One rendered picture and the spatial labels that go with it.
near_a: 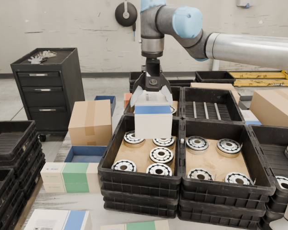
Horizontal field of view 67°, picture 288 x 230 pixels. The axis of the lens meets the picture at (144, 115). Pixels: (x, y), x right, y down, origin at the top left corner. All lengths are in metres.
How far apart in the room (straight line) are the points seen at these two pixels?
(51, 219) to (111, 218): 0.22
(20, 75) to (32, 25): 2.17
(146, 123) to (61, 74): 1.53
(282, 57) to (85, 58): 3.82
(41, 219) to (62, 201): 0.17
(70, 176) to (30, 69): 1.41
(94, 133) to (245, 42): 0.85
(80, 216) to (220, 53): 0.70
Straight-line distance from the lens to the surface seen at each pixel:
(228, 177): 0.92
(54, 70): 2.15
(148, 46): 0.70
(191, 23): 0.61
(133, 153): 1.01
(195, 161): 0.99
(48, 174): 1.02
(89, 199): 1.03
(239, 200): 0.87
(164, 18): 0.64
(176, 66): 4.22
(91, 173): 0.96
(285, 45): 0.62
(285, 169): 1.11
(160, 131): 0.72
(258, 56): 0.63
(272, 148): 1.20
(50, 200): 1.07
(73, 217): 0.87
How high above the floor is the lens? 1.49
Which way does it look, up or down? 31 degrees down
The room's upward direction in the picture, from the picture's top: straight up
